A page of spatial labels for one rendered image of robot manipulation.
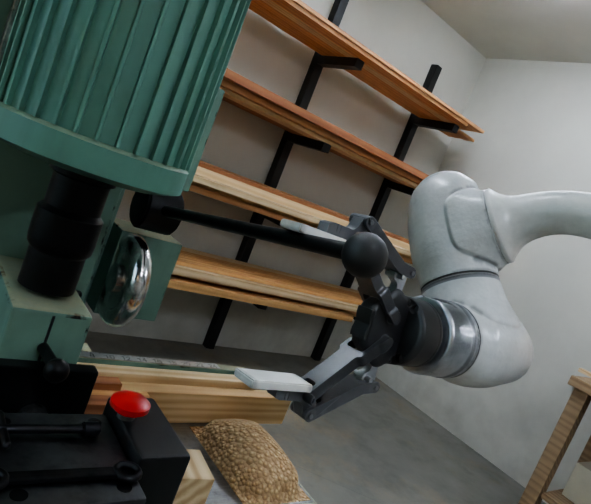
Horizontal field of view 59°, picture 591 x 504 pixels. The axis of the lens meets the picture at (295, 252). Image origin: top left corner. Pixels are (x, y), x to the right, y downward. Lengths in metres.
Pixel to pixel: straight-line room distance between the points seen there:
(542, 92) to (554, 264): 1.27
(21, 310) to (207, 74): 0.26
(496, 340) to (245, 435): 0.31
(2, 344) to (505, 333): 0.52
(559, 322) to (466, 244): 3.06
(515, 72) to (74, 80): 4.15
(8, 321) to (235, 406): 0.32
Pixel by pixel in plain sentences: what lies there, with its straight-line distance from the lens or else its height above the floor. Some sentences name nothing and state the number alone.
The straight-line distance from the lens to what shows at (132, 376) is 0.64.
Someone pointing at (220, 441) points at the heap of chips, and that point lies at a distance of 0.63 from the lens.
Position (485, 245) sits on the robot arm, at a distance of 0.68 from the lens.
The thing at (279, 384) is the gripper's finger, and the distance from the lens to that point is 0.47.
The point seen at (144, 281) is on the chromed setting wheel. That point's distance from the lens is 0.66.
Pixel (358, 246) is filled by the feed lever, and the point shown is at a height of 1.19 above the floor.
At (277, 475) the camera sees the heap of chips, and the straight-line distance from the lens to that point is 0.61.
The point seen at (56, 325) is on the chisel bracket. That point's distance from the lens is 0.51.
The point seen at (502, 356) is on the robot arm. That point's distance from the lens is 0.66.
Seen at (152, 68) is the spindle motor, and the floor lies 1.26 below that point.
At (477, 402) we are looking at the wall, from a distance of 3.94.
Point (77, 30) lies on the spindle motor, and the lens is 0.45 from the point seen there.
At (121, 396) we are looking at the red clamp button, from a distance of 0.42.
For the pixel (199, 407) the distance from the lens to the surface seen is 0.67.
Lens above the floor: 1.22
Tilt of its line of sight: 7 degrees down
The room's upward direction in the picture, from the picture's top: 22 degrees clockwise
